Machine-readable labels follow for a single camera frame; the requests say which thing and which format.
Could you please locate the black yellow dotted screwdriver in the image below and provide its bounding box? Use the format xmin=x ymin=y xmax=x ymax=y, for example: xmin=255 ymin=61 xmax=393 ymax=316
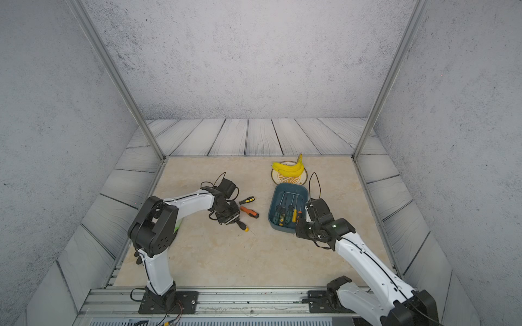
xmin=291 ymin=195 xmax=299 ymax=224

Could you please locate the black yellow small screwdriver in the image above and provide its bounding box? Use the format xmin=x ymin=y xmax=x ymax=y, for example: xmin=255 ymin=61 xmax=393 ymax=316
xmin=239 ymin=196 xmax=255 ymax=205

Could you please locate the teal storage box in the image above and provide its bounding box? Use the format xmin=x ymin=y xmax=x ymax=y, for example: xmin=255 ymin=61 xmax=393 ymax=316
xmin=268 ymin=183 xmax=309 ymax=234

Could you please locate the large green black screwdriver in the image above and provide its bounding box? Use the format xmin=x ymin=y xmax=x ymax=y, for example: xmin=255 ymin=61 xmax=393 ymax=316
xmin=273 ymin=193 xmax=285 ymax=226

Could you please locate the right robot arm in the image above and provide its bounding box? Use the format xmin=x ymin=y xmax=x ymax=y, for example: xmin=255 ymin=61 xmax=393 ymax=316
xmin=296 ymin=198 xmax=440 ymax=325

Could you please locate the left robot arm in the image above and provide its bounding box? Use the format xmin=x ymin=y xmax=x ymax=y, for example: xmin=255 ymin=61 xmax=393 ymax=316
xmin=128 ymin=179 xmax=248 ymax=309

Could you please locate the yellow banana bunch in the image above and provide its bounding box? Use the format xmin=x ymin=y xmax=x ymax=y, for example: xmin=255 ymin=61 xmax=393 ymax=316
xmin=272 ymin=154 xmax=305 ymax=177

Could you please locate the round patterned plate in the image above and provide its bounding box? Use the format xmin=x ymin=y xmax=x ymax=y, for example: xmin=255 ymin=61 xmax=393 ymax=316
xmin=271 ymin=168 xmax=309 ymax=186

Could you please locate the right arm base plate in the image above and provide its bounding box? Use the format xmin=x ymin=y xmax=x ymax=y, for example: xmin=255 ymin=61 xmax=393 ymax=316
xmin=301 ymin=290 xmax=353 ymax=314

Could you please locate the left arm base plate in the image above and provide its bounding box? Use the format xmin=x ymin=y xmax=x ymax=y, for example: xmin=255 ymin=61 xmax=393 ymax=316
xmin=138 ymin=289 xmax=199 ymax=315

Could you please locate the aluminium front rail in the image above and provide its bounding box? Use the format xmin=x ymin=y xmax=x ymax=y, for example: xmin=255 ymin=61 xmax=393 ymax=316
xmin=74 ymin=287 xmax=367 ymax=325

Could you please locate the right aluminium frame post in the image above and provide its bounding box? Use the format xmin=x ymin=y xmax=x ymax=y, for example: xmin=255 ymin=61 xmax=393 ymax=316
xmin=352 ymin=0 xmax=430 ymax=162

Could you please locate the aluminium frame post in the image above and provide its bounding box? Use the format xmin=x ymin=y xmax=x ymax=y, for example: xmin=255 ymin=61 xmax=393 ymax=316
xmin=67 ymin=0 xmax=167 ymax=162
xmin=352 ymin=0 xmax=430 ymax=162

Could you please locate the left aluminium frame post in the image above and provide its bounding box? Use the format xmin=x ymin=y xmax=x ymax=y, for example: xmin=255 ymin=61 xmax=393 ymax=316
xmin=67 ymin=0 xmax=167 ymax=162

